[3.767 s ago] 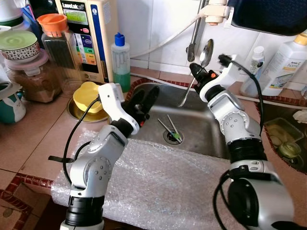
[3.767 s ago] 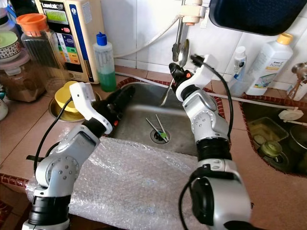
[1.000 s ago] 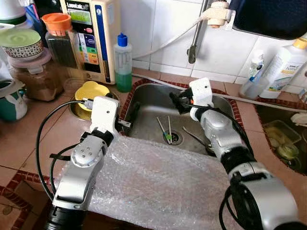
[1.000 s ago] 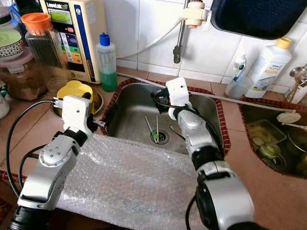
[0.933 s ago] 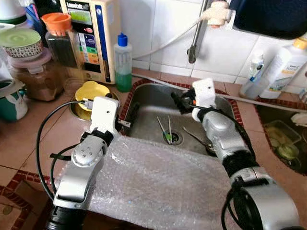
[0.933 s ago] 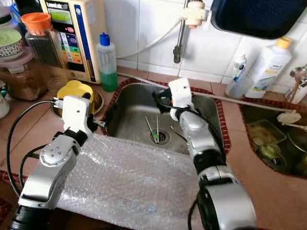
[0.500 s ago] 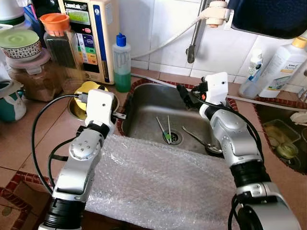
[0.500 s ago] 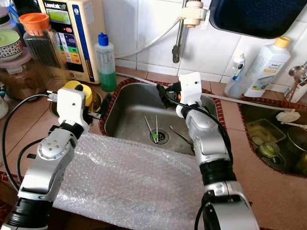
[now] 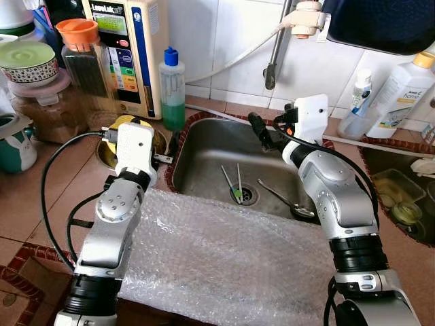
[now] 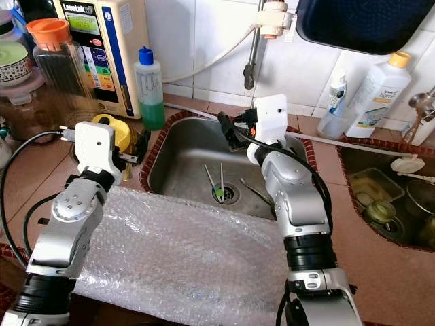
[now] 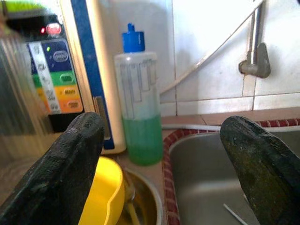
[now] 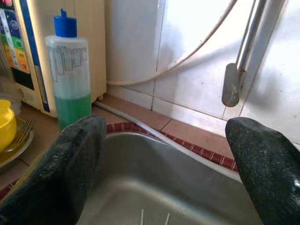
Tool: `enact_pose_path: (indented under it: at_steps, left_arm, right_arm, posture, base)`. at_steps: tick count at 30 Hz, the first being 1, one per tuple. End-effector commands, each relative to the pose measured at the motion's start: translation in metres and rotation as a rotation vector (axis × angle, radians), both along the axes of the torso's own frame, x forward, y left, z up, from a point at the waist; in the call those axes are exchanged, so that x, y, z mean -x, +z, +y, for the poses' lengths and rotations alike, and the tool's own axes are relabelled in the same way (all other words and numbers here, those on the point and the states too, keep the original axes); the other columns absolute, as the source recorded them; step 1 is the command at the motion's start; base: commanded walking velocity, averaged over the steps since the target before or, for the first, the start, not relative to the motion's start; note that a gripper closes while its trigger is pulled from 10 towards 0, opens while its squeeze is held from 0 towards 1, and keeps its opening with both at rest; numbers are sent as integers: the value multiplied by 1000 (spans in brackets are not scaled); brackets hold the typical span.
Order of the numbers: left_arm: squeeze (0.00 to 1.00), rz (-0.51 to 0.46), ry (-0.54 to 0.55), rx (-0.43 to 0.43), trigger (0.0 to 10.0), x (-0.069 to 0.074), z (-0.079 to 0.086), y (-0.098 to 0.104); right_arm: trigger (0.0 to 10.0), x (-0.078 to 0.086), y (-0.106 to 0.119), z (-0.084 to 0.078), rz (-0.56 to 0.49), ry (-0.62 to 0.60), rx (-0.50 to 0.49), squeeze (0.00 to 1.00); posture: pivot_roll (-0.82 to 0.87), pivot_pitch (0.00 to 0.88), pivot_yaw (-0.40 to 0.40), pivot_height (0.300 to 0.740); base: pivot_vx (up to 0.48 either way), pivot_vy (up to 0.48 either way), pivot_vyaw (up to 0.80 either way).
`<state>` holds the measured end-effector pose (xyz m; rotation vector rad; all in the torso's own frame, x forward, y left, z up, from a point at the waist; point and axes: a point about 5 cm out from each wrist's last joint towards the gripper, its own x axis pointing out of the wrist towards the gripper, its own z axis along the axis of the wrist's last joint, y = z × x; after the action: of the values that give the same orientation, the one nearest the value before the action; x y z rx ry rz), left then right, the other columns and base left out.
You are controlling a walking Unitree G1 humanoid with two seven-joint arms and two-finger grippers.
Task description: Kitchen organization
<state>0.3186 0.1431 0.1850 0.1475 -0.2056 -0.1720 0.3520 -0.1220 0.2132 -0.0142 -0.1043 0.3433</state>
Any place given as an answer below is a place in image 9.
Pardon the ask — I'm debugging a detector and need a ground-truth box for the brown jar pink lid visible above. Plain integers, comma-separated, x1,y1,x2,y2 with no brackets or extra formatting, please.
10,68,93,144

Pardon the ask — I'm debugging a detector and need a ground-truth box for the thin metal chopstick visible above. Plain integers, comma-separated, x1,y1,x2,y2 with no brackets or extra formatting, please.
236,163,245,202
221,165,239,202

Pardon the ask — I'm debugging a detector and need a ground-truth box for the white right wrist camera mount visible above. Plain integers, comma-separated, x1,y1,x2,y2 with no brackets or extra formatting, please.
292,94,331,144

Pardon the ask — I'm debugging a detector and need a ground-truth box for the green patterned ceramic bowl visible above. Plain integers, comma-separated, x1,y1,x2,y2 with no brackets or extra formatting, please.
0,41,60,86

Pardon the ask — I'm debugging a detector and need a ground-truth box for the white plastic canister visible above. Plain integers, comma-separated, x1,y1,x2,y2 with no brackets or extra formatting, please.
0,0,35,39

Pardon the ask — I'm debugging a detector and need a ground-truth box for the metal spoon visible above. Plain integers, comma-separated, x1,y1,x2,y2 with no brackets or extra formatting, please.
257,178,317,219

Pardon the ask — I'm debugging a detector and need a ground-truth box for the metal faucet pipe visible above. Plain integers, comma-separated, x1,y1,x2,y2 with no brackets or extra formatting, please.
264,0,294,90

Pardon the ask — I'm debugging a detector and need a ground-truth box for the small white bottle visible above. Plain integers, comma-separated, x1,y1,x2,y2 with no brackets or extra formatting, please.
352,68,373,117

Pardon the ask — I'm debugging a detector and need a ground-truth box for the stainless steel sink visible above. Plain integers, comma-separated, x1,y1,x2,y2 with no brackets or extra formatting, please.
360,143,435,249
170,112,338,225

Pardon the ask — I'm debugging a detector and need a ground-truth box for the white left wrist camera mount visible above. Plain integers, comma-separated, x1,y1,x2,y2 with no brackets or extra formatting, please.
116,122,157,181

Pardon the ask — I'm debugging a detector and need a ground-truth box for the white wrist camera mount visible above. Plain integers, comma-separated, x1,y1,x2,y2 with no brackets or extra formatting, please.
116,122,157,181
292,94,331,144

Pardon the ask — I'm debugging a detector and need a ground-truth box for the white teal ceramic mug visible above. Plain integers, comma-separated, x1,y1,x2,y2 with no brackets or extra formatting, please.
0,112,39,174

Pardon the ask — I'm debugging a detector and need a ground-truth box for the clear bubble wrap sheet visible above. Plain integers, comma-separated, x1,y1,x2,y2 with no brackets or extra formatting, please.
119,189,347,325

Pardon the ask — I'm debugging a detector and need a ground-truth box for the yellow plastic object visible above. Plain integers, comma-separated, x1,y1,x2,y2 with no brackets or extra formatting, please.
111,115,154,137

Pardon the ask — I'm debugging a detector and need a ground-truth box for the round metal sink drain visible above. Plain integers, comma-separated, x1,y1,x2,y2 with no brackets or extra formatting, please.
231,183,260,206

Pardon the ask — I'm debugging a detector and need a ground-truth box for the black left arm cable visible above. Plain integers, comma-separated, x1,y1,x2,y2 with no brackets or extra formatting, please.
39,130,120,270

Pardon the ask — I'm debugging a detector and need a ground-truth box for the green soap bottle blue cap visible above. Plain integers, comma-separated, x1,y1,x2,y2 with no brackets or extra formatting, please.
158,46,186,131

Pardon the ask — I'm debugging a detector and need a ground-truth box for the beige water ionizer appliance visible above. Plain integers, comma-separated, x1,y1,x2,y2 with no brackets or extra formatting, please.
82,0,171,120

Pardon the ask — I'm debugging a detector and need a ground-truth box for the clear jar orange lid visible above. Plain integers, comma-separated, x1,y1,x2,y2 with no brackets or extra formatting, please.
56,18,127,131

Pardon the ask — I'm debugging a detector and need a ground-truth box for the clear plastic cup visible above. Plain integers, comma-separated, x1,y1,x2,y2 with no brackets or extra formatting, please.
338,102,381,141

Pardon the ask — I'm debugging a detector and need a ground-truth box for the white round sink plug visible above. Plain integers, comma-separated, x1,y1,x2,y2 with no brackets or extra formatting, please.
411,158,435,176

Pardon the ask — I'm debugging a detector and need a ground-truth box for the dark blue plastic basin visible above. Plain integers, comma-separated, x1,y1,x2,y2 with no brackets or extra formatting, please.
319,0,435,56

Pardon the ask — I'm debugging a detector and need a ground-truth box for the white diverter hose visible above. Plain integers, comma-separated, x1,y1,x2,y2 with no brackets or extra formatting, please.
185,27,286,86

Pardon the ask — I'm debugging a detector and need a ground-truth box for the white bottle yellow cap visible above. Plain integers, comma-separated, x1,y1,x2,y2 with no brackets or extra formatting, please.
370,51,435,131

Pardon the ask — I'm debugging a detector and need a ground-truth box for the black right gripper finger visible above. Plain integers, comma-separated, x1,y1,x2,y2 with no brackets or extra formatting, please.
247,112,279,151

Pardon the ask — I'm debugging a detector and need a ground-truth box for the white faucet diverter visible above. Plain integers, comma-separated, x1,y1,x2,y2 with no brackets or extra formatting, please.
282,0,328,39

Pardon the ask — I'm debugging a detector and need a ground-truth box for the clear glass food container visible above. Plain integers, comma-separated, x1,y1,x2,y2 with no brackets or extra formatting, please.
372,168,423,209

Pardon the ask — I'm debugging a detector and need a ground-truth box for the round green lid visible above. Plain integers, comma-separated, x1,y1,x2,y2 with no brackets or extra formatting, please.
391,202,423,226

